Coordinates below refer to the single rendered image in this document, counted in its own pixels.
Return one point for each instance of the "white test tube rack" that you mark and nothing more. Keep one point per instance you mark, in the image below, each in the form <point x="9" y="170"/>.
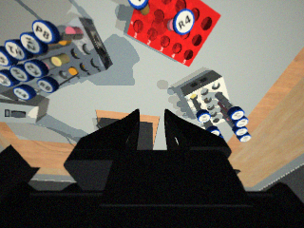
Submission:
<point x="206" y="94"/>

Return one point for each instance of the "red test tube rack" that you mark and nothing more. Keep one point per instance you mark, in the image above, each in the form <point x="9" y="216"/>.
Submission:
<point x="153" y="26"/>

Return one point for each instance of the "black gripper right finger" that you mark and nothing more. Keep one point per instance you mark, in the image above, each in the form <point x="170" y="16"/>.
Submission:
<point x="191" y="136"/>

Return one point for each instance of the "grey test tube rack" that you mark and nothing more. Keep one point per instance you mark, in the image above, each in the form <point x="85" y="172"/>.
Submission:
<point x="88" y="48"/>

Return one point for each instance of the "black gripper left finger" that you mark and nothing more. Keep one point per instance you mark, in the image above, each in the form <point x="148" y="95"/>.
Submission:
<point x="115" y="135"/>

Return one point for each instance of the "grey bench mat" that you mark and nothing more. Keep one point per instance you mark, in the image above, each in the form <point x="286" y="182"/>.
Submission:
<point x="250" y="46"/>

